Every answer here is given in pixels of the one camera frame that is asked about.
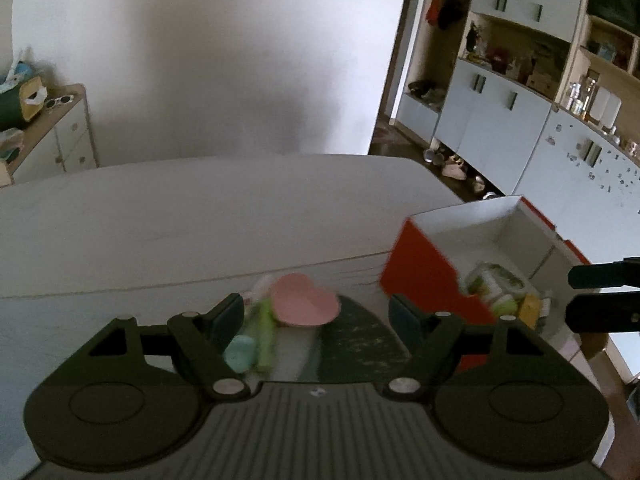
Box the red white storage box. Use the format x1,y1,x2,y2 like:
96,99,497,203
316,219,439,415
380,196,585,364

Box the teal round sponge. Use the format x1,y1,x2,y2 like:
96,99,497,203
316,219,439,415
224,335,257,374

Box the grey oval fan case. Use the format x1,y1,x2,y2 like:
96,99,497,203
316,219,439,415
463,261,526,304

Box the round dark patterned mat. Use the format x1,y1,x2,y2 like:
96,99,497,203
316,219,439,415
297,296,408,384

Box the white wall cabinet unit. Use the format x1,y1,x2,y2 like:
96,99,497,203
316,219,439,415
390,0,639,262

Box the white tube with green label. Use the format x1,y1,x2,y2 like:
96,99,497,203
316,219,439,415
241,275,274,318

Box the green cylindrical tube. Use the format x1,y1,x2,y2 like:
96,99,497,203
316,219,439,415
256,298,277,374

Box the white sunglasses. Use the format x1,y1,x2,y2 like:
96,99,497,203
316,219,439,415
44,94,75,110

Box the pink heart-shaped dish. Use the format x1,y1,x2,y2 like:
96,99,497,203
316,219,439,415
269,273,341,327

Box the wooden side cabinet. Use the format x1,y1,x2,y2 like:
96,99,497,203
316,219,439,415
1,84,100,188

